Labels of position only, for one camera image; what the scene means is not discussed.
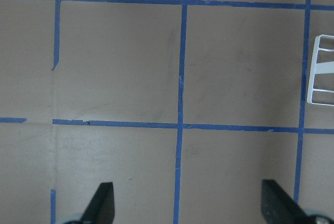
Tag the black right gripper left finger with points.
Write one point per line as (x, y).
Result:
(101, 208)

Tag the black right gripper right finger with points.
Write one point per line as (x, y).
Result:
(278, 207)

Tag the white wire cup rack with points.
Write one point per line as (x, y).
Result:
(319, 69)

